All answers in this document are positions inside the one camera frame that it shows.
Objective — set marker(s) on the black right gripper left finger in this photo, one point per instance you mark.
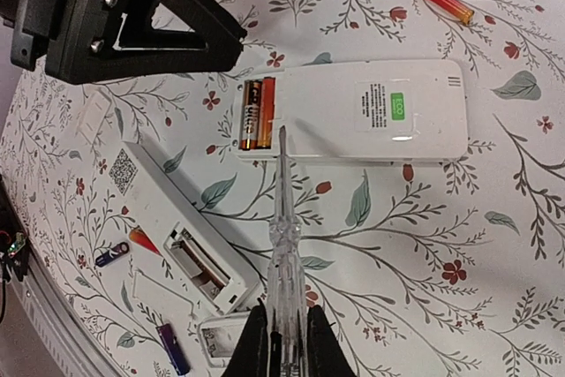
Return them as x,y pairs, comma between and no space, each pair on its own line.
250,356

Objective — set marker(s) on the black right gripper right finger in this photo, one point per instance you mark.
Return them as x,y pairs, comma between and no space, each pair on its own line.
325,356

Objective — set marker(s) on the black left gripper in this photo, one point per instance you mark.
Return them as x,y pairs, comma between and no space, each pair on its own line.
87,41

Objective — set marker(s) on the white remote control back up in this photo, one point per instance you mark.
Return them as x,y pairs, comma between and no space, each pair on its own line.
219,337

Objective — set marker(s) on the clear handle screwdriver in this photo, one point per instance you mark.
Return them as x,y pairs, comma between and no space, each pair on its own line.
286,308

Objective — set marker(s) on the white battery cover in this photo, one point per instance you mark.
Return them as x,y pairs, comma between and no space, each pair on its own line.
161,298
93,113

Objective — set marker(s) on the white remote with display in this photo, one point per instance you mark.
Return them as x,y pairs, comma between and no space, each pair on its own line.
215,274

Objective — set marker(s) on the white remote with green logo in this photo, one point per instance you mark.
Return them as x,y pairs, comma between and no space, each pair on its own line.
368,111

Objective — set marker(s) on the red orange battery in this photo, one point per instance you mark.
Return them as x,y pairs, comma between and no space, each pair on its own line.
456,9
139,237

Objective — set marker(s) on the black gold battery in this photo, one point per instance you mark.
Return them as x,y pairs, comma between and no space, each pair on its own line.
250,115

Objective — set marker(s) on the floral tablecloth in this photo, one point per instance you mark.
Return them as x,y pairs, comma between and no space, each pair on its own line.
454,268

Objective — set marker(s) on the orange copper battery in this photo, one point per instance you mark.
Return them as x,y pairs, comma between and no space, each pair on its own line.
267,110

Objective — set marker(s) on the front aluminium rail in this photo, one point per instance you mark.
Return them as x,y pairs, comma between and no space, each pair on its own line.
56,324

